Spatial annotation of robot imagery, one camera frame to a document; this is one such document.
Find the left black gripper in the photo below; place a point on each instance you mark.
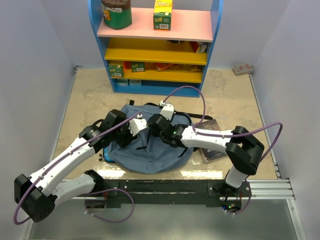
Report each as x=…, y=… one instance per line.
x=129, y=138

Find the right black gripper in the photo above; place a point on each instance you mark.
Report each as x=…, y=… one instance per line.
x=167, y=120

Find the blue student backpack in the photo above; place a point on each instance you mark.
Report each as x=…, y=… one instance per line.
x=148, y=154

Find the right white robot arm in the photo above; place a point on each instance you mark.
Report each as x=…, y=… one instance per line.
x=243, y=149

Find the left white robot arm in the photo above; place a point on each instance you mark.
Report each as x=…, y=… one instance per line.
x=39, y=193

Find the blue dinosaur pencil case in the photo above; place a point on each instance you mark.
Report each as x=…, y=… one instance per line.
x=104, y=157

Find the teal boxes bottom shelf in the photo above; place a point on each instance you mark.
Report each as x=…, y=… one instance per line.
x=123, y=82

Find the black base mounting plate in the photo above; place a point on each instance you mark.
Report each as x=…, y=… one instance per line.
x=211, y=193

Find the dark two cities book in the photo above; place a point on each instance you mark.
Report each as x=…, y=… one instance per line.
x=210, y=155

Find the orange snack packets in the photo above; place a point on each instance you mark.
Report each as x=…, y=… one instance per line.
x=178, y=68

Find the green box middle shelf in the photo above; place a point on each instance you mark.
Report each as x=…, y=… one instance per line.
x=137, y=66

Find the green box shelf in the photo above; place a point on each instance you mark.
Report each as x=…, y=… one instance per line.
x=116, y=70
x=137, y=66

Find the green box left shelf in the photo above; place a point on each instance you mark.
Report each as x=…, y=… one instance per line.
x=116, y=70

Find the blue pink yellow shelf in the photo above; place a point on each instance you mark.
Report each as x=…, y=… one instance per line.
x=139, y=42

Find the red packet middle shelf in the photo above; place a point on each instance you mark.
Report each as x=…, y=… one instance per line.
x=198, y=47

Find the small red white box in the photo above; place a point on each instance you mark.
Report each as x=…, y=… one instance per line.
x=242, y=69

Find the yellow green carton top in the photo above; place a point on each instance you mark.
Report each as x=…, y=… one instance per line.
x=162, y=15

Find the green brown canister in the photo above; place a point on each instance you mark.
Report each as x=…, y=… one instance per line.
x=117, y=14

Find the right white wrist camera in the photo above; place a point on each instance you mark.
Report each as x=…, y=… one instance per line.
x=167, y=110

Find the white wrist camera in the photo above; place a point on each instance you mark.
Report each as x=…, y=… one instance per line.
x=137, y=124
x=167, y=110

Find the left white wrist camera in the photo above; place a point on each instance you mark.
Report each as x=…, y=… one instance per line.
x=137, y=124

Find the aluminium frame rail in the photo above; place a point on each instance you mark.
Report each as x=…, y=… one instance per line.
x=270, y=214

